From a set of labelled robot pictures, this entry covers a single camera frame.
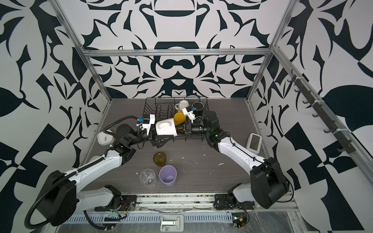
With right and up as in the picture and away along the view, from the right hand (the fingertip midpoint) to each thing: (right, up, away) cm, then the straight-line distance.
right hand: (173, 131), depth 67 cm
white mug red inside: (-2, +3, -6) cm, 7 cm away
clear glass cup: (-15, -28, +15) cm, 35 cm away
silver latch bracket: (0, -42, 0) cm, 42 cm away
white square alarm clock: (-46, -8, +27) cm, 54 cm away
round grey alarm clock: (-47, -17, +18) cm, 53 cm away
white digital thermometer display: (+48, -10, +24) cm, 55 cm away
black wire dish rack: (-11, +12, +41) cm, 44 cm away
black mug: (+15, +13, +34) cm, 39 cm away
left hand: (0, +3, -2) cm, 4 cm away
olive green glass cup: (-10, -18, +20) cm, 29 cm away
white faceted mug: (+3, +14, +32) cm, 35 cm away
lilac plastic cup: (-4, -26, +15) cm, 30 cm away
